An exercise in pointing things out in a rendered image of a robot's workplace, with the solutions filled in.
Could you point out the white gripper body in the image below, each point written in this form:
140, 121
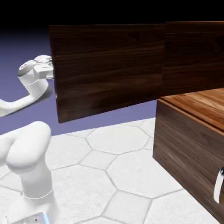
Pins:
42, 71

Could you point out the dark wood cabinet door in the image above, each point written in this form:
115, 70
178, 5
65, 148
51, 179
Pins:
183, 148
108, 70

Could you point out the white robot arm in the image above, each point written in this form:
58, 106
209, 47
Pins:
26, 154

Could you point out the dark wood cabinet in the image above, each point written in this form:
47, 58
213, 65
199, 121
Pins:
192, 61

